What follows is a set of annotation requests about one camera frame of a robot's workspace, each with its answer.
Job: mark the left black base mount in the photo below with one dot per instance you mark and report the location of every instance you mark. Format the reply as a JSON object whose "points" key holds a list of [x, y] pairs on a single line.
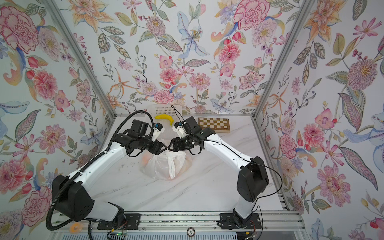
{"points": [[126, 222]]}

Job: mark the left aluminium corner post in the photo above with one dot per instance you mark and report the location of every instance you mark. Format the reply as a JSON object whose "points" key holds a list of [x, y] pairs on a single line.
{"points": [[68, 36]]}

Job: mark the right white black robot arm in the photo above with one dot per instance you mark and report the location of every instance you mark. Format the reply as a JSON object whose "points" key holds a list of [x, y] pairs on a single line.
{"points": [[252, 172]]}

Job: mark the aluminium corner post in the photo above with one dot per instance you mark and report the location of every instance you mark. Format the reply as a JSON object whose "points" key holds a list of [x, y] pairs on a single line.
{"points": [[68, 36], [303, 13]]}

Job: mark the white translucent plastic bag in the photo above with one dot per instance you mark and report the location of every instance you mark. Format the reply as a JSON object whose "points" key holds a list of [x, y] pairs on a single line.
{"points": [[167, 166]]}

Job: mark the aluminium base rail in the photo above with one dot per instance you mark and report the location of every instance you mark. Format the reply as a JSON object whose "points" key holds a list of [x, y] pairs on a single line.
{"points": [[276, 225]]}

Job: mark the orange tape roll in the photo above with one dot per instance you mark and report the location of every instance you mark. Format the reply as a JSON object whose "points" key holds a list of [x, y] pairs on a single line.
{"points": [[76, 228]]}

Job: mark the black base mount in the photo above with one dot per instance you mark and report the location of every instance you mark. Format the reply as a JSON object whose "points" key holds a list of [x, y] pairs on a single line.
{"points": [[126, 222], [232, 221]]}

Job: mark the wooden chessboard box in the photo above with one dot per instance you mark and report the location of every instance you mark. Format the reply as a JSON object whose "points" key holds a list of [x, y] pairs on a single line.
{"points": [[219, 125]]}

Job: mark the yellow banana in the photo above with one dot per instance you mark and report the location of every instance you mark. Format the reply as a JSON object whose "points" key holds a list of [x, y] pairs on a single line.
{"points": [[165, 119]]}

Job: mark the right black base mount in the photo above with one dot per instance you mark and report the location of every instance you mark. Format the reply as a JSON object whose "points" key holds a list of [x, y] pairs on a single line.
{"points": [[232, 221]]}

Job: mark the right aluminium corner post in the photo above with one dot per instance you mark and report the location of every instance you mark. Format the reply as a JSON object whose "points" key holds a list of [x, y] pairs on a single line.
{"points": [[303, 13]]}

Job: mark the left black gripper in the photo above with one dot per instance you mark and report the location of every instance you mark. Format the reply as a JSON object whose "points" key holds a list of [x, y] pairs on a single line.
{"points": [[156, 145]]}

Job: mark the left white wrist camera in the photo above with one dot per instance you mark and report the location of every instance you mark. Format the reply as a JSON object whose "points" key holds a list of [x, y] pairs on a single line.
{"points": [[157, 130]]}

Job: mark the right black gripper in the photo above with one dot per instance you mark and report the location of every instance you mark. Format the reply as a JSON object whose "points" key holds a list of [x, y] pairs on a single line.
{"points": [[176, 144]]}

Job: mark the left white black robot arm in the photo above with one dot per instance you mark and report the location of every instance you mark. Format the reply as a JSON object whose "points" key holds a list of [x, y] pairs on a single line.
{"points": [[71, 194]]}

